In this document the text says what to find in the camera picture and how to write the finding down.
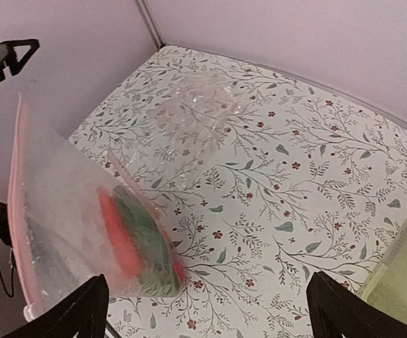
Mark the clear zip bag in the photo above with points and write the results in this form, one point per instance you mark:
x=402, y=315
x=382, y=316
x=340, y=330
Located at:
x=57, y=230
x=172, y=143

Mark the left aluminium frame post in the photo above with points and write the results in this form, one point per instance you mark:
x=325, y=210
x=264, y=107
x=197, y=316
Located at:
x=147, y=17

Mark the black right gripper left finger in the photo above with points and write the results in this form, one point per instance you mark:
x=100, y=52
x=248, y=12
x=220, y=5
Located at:
x=80, y=314

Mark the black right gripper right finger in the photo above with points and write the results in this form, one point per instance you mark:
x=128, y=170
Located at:
x=336, y=312

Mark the clear zip top bag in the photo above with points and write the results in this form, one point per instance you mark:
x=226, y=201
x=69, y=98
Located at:
x=57, y=230

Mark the green leafy vegetable toy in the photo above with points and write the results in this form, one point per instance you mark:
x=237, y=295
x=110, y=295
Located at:
x=157, y=277

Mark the red carrot toy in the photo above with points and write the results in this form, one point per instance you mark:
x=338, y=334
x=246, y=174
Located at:
x=124, y=249

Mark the floral pattern table mat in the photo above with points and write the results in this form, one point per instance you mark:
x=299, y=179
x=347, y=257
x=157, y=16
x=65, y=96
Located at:
x=303, y=180

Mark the beige perforated plastic basket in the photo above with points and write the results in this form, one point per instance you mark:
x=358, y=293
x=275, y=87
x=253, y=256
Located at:
x=386, y=287

